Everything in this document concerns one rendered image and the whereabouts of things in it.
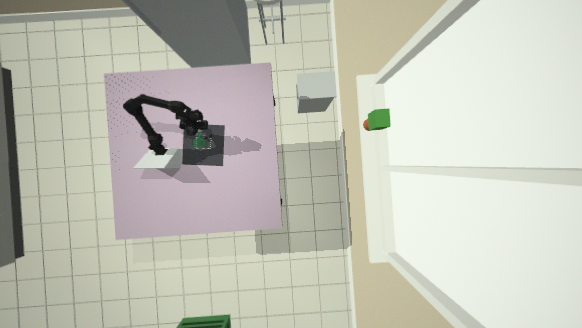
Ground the green glass bottle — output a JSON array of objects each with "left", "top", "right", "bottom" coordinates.
[{"left": 193, "top": 130, "right": 207, "bottom": 148}]

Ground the dark grey flat mat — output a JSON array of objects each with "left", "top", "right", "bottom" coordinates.
[{"left": 182, "top": 125, "right": 225, "bottom": 166}]

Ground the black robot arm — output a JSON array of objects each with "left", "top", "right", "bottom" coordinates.
[{"left": 123, "top": 94, "right": 203, "bottom": 155}]

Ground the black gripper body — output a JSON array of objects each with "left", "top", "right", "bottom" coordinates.
[{"left": 179, "top": 120, "right": 208, "bottom": 130}]

